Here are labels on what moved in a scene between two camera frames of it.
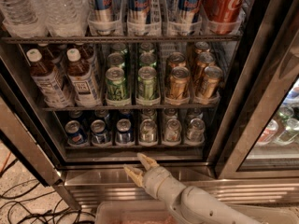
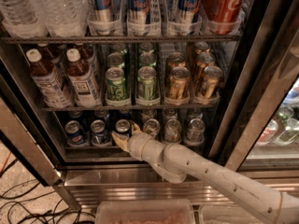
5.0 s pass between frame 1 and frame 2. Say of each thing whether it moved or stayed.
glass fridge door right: stayed
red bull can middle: stayed
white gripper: moved
